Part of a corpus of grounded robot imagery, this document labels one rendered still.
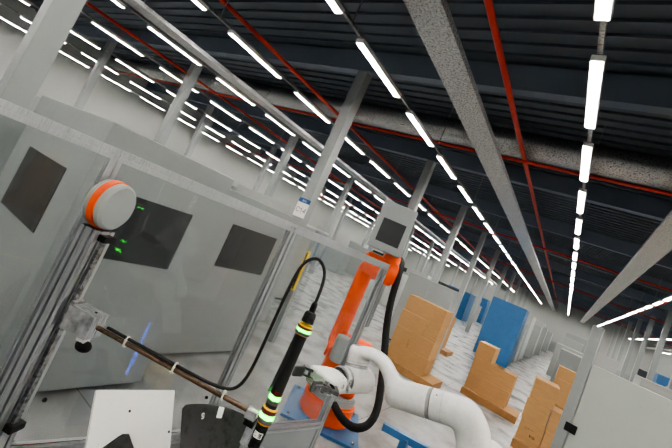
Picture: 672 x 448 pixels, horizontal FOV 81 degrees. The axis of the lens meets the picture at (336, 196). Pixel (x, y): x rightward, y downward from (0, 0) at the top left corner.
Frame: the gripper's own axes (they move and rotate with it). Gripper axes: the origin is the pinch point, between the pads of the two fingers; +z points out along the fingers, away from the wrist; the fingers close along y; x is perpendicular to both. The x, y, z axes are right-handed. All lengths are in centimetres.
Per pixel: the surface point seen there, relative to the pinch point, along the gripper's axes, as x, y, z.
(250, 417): -12.4, 1.9, 12.9
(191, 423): -26.4, 21.1, 15.2
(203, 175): 46, 271, -79
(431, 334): -64, 312, -719
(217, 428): -25.0, 16.0, 9.4
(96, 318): -8, 45, 45
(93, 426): -36, 37, 35
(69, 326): -13, 50, 49
